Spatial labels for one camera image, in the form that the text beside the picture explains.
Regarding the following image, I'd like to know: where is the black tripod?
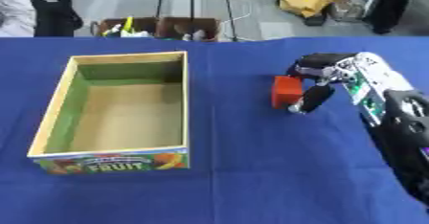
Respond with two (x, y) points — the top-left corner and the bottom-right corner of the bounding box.
(154, 0), (241, 42)

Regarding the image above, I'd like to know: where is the brown cardboard box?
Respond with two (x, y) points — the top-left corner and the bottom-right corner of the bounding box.
(88, 16), (221, 42)

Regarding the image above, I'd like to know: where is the white cable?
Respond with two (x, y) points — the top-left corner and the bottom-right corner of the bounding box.
(197, 0), (255, 42)

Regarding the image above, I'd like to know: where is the red block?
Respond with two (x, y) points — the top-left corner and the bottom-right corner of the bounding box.
(269, 76), (305, 110)

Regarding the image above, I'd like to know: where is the person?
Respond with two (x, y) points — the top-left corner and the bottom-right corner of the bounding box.
(0, 0), (84, 38)
(365, 0), (426, 35)

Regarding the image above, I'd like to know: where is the tan cardboard box green inside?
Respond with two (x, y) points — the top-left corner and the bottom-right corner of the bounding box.
(25, 51), (192, 175)

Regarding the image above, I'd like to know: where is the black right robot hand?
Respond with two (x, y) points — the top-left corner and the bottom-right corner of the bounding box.
(284, 53), (359, 115)

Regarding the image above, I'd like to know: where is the yellow bag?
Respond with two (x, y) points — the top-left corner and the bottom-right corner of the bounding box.
(276, 0), (342, 19)

